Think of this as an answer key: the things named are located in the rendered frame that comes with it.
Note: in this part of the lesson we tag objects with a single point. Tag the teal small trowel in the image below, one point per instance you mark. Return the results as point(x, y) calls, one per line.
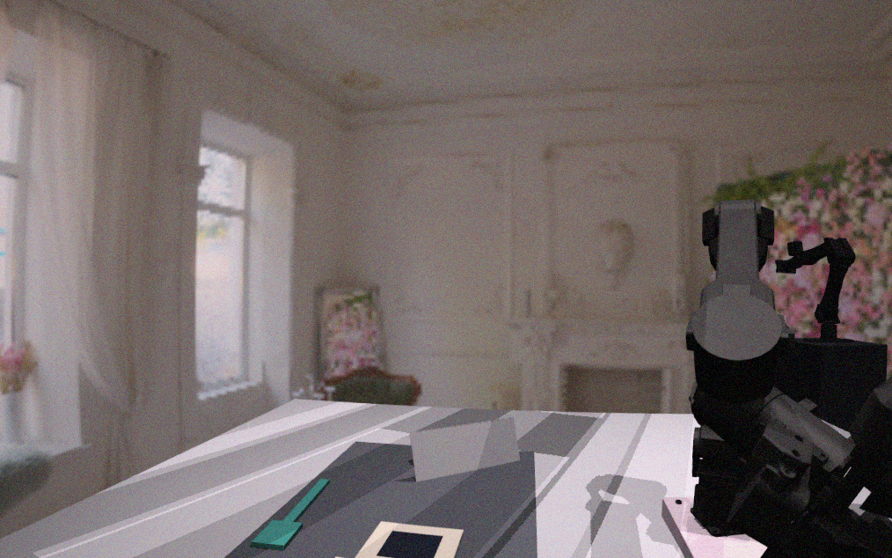
point(278, 534)

